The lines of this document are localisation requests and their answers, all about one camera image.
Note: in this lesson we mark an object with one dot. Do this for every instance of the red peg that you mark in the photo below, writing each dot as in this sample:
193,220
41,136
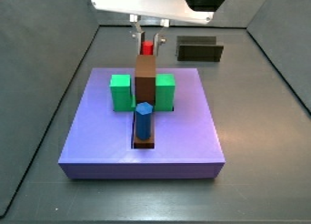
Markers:
147,47

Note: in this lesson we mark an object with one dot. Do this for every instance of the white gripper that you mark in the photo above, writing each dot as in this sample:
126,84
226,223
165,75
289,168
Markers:
166,9

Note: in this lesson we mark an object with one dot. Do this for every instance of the green U-shaped block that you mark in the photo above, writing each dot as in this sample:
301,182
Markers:
123,98

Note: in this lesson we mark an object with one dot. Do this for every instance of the black angled holder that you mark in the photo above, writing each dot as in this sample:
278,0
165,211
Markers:
198,48

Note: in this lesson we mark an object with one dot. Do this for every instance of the brown L-shaped block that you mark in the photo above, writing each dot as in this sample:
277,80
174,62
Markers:
145,93

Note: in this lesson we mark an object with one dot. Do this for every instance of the purple board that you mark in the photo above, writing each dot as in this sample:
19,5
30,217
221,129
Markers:
98,150

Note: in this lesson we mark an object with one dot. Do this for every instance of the blue hexagonal peg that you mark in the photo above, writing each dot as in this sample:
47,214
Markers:
143,112

